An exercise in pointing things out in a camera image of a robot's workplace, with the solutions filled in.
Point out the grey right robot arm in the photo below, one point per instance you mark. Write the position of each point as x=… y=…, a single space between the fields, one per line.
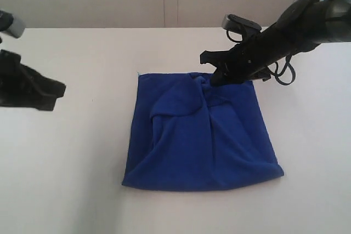
x=316 y=22

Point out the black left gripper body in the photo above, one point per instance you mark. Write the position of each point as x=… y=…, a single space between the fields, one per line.
x=15 y=83

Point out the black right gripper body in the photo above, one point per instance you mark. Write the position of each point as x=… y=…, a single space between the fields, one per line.
x=262 y=56

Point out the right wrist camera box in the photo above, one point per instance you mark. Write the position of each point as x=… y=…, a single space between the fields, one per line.
x=240 y=25

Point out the blue terry towel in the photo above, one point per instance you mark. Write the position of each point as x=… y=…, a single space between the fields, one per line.
x=189 y=136

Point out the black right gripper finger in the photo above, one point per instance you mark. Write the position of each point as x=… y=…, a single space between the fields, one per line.
x=218 y=78
x=215 y=58

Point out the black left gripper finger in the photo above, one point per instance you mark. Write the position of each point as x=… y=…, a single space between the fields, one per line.
x=47 y=85
x=43 y=103

